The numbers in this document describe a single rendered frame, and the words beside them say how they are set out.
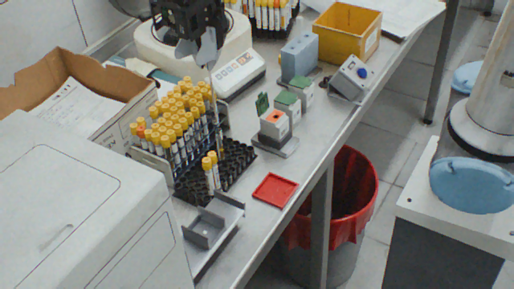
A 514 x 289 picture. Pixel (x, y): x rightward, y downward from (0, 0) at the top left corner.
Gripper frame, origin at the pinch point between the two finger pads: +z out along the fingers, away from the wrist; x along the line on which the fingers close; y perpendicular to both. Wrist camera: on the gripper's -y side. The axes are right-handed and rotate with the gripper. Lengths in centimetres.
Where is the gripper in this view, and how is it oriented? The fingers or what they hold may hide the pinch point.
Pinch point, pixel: (207, 60)
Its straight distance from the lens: 88.7
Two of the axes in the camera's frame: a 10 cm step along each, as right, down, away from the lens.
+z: 0.5, 7.3, 6.8
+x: 8.6, 3.2, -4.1
